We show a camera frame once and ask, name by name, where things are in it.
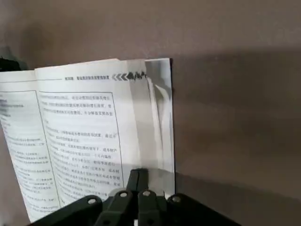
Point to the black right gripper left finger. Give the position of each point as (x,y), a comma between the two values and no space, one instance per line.
(113,212)

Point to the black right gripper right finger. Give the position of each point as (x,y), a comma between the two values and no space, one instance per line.
(160,212)

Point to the white paperback book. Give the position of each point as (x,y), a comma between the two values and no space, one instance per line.
(82,129)

